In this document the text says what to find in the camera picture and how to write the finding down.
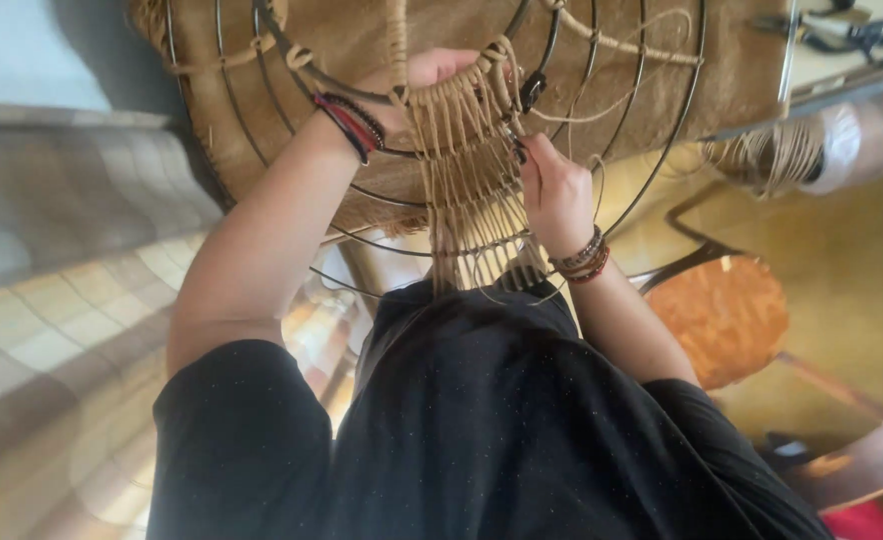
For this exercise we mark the black binder clip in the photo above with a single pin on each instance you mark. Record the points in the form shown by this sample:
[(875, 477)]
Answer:
[(532, 91)]

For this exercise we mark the red cloth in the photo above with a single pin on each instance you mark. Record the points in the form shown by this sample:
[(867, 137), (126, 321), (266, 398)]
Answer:
[(865, 523)]

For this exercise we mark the round wooden stool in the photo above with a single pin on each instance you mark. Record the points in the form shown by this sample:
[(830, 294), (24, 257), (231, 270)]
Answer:
[(715, 319)]

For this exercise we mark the person's black shirt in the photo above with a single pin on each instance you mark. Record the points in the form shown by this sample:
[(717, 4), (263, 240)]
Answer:
[(486, 427)]

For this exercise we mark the jute twine spool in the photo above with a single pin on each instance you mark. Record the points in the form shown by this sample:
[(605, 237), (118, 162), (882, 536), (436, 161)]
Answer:
[(775, 154)]

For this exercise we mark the person's left fingers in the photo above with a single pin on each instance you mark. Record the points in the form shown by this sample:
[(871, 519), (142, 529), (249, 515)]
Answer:
[(450, 61)]

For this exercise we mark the brown burlap cloth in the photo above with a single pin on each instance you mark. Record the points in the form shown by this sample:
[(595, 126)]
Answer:
[(734, 67)]

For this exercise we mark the person's left hand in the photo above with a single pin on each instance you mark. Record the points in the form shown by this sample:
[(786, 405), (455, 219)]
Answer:
[(411, 75)]

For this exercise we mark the person's right fingers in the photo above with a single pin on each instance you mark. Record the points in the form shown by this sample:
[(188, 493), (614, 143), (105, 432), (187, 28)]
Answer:
[(533, 161)]

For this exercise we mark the person's right hand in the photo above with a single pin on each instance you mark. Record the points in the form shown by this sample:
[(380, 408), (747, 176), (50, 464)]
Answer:
[(558, 199)]

